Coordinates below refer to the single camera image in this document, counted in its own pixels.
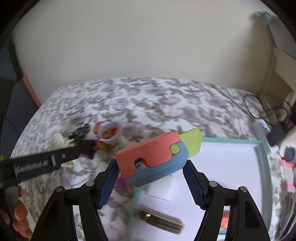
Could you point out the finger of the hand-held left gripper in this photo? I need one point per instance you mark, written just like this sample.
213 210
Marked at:
69 154

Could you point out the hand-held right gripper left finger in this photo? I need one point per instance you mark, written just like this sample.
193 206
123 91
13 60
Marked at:
107 185

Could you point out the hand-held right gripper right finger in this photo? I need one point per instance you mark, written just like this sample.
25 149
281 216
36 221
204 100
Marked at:
194 185

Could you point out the cream hair claw clip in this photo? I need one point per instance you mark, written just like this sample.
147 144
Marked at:
59 140

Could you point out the black toy car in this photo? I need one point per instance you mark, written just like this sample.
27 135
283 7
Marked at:
81 131

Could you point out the pink helmet toy figure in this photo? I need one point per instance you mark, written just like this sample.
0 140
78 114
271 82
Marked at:
96 128

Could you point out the teal cardboard tray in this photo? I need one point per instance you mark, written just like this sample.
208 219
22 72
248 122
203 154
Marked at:
231 166

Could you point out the black gold patterned box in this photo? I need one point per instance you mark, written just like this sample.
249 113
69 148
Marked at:
159 220

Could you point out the pink blue toy knife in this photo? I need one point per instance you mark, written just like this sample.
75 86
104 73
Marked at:
148 150

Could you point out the person's left hand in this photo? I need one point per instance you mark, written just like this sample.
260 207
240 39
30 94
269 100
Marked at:
20 213

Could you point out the dark cabinet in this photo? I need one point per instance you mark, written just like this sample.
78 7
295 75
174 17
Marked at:
16 111

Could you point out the white device with blue light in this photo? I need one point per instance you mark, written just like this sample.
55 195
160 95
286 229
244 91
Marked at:
260 126

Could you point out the pink white lace item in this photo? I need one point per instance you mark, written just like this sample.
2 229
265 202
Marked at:
289 173

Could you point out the black power bank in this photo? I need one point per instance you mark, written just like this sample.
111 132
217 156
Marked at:
276 134

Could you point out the round colourful toy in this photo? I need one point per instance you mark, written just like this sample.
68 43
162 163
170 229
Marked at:
289 154

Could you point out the white shelf unit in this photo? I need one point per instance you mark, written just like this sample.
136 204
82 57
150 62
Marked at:
284 69

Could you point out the pale patterned box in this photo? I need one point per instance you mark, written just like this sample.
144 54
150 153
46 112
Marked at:
284 39

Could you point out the teal fabric piece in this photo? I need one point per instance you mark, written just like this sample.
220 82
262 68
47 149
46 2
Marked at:
262 16

